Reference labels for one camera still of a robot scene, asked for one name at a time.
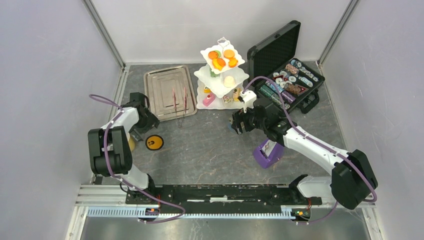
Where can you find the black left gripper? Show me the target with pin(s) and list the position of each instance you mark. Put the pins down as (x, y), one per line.
(151, 121)

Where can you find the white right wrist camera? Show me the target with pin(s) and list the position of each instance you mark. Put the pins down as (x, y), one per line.
(248, 98)

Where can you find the pink layered cake slice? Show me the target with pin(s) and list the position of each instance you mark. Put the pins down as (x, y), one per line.
(209, 98)

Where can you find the yellow smiley coaster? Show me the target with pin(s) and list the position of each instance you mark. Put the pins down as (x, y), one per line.
(154, 142)

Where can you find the aluminium cable duct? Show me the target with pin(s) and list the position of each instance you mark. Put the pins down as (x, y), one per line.
(151, 213)

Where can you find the cream yellow-handled mug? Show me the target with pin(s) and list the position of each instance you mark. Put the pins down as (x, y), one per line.
(131, 142)

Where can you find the green poker chip stack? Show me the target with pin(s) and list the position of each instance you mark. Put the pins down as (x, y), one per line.
(267, 92)

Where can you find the yellow triangular cake slice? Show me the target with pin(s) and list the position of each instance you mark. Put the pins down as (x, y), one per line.
(206, 90)

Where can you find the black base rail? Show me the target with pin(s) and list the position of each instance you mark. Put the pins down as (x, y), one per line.
(222, 198)

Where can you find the brown poker chip stack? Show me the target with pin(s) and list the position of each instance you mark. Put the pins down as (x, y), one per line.
(293, 89)

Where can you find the orange fish cookie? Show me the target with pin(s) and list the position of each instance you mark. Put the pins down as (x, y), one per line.
(216, 64)
(233, 62)

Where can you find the white sprinkle cake slice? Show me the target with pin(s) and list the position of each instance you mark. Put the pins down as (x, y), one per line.
(227, 100)

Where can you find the light blue chip stack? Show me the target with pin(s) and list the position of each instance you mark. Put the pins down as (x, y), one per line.
(275, 87)

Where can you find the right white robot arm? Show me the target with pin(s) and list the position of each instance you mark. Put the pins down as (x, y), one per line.
(351, 179)

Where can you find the green swirl roll cake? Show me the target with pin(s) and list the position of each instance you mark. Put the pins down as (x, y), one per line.
(212, 74)

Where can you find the cream round cake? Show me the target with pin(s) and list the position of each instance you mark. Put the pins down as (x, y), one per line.
(229, 82)

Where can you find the black poker chip case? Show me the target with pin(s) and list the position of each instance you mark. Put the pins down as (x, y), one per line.
(274, 58)

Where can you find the silver metal tray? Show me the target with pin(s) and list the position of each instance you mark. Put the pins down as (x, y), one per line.
(158, 88)

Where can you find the green macaron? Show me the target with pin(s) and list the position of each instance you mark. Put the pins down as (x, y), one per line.
(218, 53)

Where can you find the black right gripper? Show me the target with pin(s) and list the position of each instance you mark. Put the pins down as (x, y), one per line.
(239, 116)

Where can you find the purple card shuffler box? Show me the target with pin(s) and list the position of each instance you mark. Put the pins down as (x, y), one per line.
(268, 153)

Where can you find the white three-tier cake stand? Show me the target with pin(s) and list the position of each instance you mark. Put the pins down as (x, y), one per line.
(215, 84)

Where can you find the yellow rectangular cake slice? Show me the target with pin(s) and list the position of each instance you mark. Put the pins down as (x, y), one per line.
(236, 94)

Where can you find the purple poker chip stack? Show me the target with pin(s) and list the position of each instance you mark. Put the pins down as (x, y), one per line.
(288, 97)

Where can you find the orange macaron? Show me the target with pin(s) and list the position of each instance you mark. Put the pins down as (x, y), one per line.
(229, 54)
(212, 55)
(221, 62)

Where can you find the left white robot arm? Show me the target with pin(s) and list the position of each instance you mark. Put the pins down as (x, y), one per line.
(110, 154)

